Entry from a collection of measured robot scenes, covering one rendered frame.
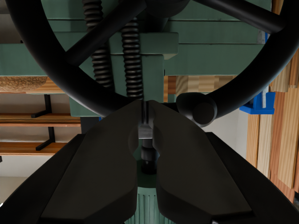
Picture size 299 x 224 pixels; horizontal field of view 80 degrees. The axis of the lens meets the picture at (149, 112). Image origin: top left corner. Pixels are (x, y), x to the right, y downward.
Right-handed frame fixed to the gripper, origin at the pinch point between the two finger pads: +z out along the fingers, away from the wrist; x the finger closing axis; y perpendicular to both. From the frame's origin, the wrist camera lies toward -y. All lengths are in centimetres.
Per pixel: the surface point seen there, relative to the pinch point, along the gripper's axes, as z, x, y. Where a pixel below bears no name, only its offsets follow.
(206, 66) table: 23.8, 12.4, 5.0
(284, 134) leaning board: 115, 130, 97
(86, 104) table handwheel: 4.8, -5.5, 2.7
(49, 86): 36.7, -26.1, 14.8
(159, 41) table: 15.9, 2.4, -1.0
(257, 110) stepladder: 88, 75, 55
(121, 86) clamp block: 13.7, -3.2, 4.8
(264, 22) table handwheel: 7.8, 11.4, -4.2
